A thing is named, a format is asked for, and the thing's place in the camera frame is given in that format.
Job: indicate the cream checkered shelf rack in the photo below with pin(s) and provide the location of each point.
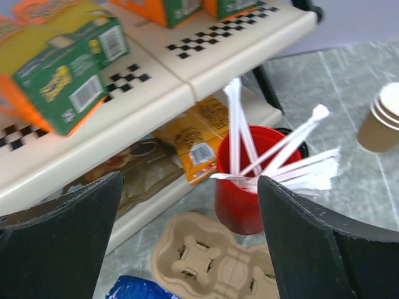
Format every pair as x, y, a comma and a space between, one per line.
166, 73

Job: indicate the blue Doritos chip bag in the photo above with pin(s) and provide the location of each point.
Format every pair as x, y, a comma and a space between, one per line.
130, 287

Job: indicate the white wrapped straw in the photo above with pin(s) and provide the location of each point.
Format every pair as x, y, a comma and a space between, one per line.
233, 93
315, 171
319, 113

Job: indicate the red ribbed plastic cup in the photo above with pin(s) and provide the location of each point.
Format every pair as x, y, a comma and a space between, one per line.
235, 207

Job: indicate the green orange snack box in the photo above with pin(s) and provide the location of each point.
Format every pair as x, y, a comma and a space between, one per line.
48, 78
83, 19

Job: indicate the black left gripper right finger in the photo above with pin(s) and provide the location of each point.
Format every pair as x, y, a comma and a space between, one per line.
319, 253

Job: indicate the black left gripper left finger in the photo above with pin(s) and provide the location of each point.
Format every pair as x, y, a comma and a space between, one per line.
56, 249

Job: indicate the green orange box right shelf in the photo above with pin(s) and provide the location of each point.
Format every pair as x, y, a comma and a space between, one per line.
167, 13

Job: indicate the brown snack bag lower shelf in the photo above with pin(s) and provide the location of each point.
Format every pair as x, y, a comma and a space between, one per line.
147, 167

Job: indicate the brown pulp cup carrier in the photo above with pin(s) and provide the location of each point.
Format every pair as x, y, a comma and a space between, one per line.
197, 257

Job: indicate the brown paper cups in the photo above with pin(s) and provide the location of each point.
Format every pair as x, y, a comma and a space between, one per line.
379, 130

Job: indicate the black coffee cup lids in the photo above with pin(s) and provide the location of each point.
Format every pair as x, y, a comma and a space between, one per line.
302, 151

